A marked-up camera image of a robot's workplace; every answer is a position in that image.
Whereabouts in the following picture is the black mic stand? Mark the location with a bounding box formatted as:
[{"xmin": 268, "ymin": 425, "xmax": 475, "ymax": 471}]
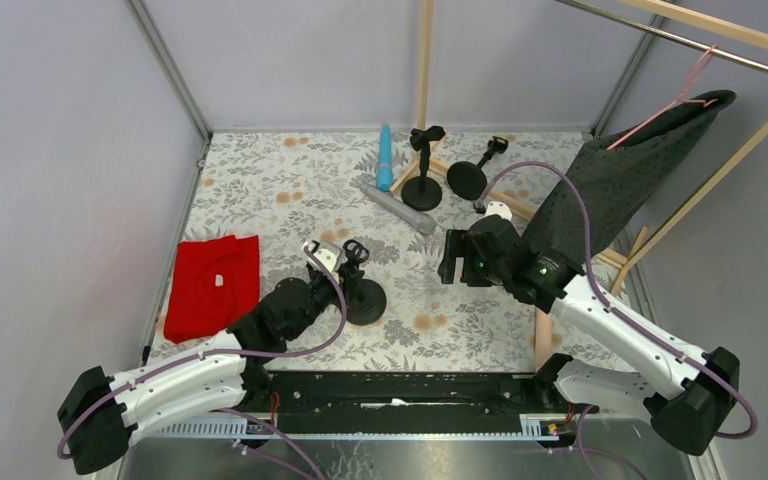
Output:
[
  {"xmin": 400, "ymin": 125, "xmax": 445, "ymax": 212},
  {"xmin": 338, "ymin": 239, "xmax": 387, "ymax": 326},
  {"xmin": 446, "ymin": 136, "xmax": 509, "ymax": 201}
]

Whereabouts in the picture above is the beige microphone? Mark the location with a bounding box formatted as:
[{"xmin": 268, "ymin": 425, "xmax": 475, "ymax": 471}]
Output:
[{"xmin": 534, "ymin": 308, "xmax": 553, "ymax": 370}]

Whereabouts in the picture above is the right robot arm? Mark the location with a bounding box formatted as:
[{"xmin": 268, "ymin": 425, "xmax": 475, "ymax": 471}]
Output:
[{"xmin": 438, "ymin": 214, "xmax": 740, "ymax": 456}]

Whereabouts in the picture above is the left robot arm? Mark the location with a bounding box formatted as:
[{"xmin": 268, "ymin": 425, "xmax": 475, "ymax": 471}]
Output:
[{"xmin": 56, "ymin": 239, "xmax": 369, "ymax": 475}]

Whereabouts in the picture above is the black mic stand tipped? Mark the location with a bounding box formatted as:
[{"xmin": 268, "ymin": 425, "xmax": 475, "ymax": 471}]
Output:
[{"xmin": 446, "ymin": 136, "xmax": 509, "ymax": 201}]

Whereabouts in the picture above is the grey microphone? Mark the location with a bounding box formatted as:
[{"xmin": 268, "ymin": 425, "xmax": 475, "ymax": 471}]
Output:
[{"xmin": 359, "ymin": 183, "xmax": 437, "ymax": 235}]

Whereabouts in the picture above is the floral table mat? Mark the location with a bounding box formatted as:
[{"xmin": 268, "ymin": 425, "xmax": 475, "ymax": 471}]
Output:
[{"xmin": 183, "ymin": 131, "xmax": 625, "ymax": 372}]

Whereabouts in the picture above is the blue microphone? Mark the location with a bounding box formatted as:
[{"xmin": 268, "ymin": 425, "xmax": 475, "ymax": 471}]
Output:
[{"xmin": 375, "ymin": 124, "xmax": 394, "ymax": 192}]

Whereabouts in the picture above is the red folded shirt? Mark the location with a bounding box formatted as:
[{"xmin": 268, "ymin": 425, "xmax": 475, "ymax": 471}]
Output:
[{"xmin": 163, "ymin": 235, "xmax": 260, "ymax": 344}]

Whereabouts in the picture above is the dark dotted hanging cloth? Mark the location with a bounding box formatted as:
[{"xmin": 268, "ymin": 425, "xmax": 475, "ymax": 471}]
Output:
[{"xmin": 522, "ymin": 90, "xmax": 737, "ymax": 264}]

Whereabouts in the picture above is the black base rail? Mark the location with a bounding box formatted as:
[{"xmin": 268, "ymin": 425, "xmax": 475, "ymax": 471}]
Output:
[{"xmin": 237, "ymin": 371, "xmax": 568, "ymax": 435}]

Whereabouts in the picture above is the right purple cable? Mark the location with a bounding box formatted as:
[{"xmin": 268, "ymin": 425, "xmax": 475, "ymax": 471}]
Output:
[{"xmin": 476, "ymin": 160, "xmax": 760, "ymax": 441}]

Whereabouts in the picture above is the purple cable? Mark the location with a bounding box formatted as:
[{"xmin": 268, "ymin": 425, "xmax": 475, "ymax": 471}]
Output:
[
  {"xmin": 476, "ymin": 160, "xmax": 760, "ymax": 441},
  {"xmin": 56, "ymin": 246, "xmax": 349, "ymax": 480}
]

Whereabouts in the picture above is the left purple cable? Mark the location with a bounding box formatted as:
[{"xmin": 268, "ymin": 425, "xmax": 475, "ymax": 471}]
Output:
[{"xmin": 56, "ymin": 246, "xmax": 349, "ymax": 480}]

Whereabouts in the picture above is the pink wire hanger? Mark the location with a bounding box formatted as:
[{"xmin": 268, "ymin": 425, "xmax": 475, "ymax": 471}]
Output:
[{"xmin": 607, "ymin": 44, "xmax": 718, "ymax": 150}]

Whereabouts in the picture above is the wooden clothes rack frame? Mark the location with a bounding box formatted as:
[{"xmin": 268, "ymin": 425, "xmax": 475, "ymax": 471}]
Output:
[{"xmin": 390, "ymin": 0, "xmax": 768, "ymax": 297}]

